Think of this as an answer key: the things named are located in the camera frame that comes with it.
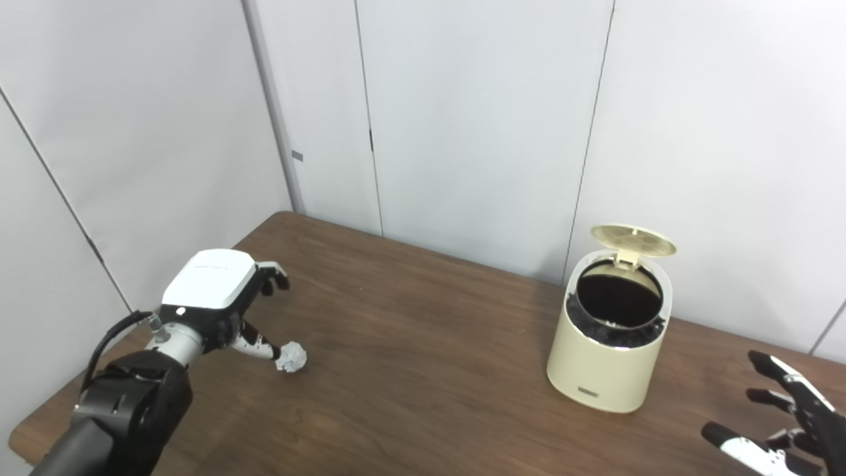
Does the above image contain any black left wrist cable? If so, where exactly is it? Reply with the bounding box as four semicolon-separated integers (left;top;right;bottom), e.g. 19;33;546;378
81;311;163;394

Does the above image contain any gray wall post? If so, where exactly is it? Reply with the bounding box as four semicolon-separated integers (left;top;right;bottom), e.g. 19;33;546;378
241;0;306;214

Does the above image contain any black bin liner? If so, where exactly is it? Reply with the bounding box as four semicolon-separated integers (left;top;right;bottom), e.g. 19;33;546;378
567;259;665;348

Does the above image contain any white paper ball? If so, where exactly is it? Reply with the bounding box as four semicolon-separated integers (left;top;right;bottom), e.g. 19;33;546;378
275;341;308;374

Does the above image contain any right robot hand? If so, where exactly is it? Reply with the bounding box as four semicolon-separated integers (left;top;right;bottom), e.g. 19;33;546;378
701;350;846;476

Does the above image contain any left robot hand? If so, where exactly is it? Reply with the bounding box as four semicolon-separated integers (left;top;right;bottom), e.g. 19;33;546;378
159;249;290;361

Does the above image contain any round cream bin lid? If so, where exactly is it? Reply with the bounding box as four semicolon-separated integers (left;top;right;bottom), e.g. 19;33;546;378
590;225;677;268

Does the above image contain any cream-colored bin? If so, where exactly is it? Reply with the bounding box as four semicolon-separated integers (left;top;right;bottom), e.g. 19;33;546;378
546;225;677;414

